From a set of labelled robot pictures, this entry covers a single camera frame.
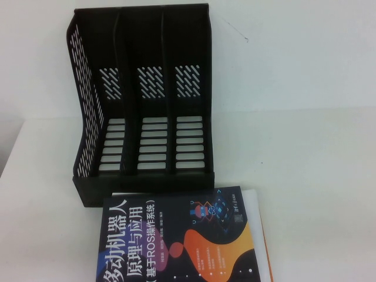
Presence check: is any dark blue robot book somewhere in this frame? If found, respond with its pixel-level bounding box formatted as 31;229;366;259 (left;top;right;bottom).
93;185;273;282

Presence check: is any white car suspension book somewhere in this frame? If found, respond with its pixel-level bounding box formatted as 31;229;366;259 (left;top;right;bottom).
110;189;267;282

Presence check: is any black plastic book stand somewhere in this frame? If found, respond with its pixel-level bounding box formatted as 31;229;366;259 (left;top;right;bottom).
66;3;217;209

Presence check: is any orange-edged book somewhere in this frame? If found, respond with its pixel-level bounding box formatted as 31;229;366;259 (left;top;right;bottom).
260;231;278;282

